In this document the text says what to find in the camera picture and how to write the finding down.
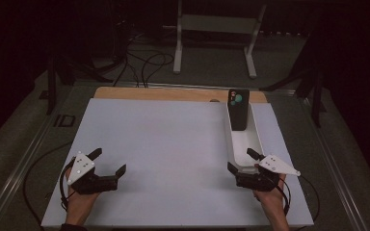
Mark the person's right hand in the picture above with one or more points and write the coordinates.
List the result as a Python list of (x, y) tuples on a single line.
[(273, 202)]

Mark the black stand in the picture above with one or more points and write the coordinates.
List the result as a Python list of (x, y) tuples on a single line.
[(316, 96), (52, 83)]

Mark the white metal stand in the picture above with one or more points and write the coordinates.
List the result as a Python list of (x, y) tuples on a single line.
[(218, 24)]

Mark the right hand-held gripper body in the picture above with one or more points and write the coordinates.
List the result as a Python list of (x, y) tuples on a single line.
[(257, 182)]

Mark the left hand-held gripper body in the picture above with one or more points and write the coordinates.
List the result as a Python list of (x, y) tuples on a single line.
[(86, 184)]

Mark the black phone case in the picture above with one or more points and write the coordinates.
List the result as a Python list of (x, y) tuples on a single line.
[(239, 117)]

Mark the person's left hand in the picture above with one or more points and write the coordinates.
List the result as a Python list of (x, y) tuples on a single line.
[(78, 208)]

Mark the metal floor rail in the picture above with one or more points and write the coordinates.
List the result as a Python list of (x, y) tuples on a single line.
[(19, 170), (186, 85), (337, 179)]

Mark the white table board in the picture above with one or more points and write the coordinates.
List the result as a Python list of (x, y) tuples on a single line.
[(173, 192)]

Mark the long white plastic bin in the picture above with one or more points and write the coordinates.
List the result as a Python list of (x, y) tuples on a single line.
[(245, 144)]

